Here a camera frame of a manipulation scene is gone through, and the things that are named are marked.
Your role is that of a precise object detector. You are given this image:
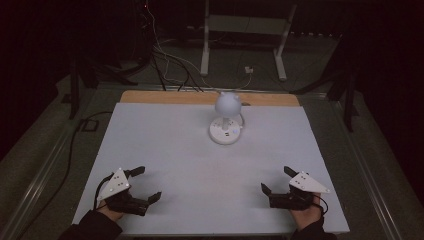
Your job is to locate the person's right hand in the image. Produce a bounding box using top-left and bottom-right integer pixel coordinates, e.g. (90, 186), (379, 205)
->
(289, 196), (325, 232)

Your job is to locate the black tripod stand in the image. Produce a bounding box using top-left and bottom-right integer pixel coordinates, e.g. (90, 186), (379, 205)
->
(65, 49), (141, 121)
(289, 63), (361, 133)

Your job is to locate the white round desk lamp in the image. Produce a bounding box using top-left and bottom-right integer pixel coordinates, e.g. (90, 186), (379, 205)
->
(208, 91), (243, 146)

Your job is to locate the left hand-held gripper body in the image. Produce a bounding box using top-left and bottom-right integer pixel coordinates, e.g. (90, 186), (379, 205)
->
(96, 167), (151, 217)

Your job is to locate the white table cover sheet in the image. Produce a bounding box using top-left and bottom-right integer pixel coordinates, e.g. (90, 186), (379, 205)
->
(71, 101), (351, 237)

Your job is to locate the hand-held gripper cable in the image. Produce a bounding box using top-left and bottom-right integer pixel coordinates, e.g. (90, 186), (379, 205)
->
(93, 172), (116, 211)
(312, 194), (330, 216)

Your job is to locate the black floor socket box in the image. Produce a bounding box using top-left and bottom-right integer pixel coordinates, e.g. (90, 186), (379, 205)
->
(79, 119), (100, 133)

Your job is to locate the person's left hand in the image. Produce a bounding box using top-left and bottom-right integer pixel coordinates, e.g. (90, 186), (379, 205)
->
(96, 199), (125, 222)

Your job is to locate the long black floor cable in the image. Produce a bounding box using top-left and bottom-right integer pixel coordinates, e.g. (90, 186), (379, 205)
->
(14, 110), (115, 240)

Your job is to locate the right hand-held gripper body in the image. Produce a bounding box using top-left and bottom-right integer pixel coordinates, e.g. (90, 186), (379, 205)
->
(268, 171), (332, 211)

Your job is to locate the black floor cables bundle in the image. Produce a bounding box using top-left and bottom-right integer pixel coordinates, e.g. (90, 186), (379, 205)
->
(149, 46), (205, 93)

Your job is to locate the white floor cable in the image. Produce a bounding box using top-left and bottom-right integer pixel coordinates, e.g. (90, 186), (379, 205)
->
(145, 0), (253, 91)

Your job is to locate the white metal stand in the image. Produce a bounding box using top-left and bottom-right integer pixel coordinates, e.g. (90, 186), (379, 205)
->
(199, 0), (298, 82)

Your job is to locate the left hand-held gripper cable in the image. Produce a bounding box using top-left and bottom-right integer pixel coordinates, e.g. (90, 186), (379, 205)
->
(93, 172), (116, 211)

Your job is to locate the metal floor rail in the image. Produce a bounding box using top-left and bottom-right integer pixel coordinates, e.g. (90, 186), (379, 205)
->
(331, 99), (406, 240)
(0, 126), (79, 240)

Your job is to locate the right hand-held gripper cable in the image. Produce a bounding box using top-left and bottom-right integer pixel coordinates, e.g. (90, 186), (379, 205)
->
(312, 194), (330, 216)

